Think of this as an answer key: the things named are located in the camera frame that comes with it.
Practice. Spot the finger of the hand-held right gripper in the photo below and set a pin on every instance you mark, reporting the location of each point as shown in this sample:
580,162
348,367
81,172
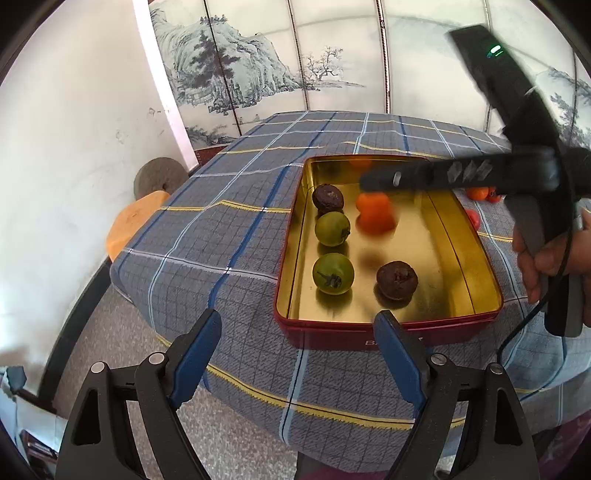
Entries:
397,179

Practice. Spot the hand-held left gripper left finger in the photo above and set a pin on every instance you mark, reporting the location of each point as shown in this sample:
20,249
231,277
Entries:
194,360

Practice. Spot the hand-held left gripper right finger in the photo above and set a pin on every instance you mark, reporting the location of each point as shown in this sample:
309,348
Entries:
399,360

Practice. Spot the orange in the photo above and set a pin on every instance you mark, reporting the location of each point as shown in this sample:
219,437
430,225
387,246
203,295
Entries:
375,212
478,193

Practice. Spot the red tin box gold inside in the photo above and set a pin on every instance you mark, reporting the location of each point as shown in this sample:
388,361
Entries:
415,240

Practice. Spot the large dark wrinkled passion fruit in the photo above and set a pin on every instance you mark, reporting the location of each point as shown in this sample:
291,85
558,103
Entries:
396,280

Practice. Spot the yellow-green tomato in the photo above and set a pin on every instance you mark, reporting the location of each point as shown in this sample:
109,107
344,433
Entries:
332,228

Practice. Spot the green tomato dark calyx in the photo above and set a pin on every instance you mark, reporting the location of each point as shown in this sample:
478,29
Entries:
333,273

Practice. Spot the person's right hand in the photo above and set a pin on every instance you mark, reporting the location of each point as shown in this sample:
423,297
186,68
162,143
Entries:
538,265

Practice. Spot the red tomato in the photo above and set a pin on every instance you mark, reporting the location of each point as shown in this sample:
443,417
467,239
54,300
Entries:
473,218
495,194

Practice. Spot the grey plaid tablecloth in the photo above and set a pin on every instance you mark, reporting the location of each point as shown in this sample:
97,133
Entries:
221,240

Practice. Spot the landscape painted folding screen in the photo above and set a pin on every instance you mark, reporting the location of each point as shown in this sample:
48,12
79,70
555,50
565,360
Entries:
258,69

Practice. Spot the round grey stone disc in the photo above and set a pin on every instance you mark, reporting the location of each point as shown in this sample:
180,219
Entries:
159,177

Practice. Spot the person's patterned pants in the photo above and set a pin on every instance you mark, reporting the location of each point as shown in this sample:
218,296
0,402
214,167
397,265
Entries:
568,443

